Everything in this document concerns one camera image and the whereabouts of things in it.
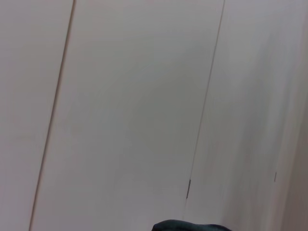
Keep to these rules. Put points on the dark blue insulated lunch bag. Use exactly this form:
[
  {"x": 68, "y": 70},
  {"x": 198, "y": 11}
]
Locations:
[{"x": 187, "y": 226}]

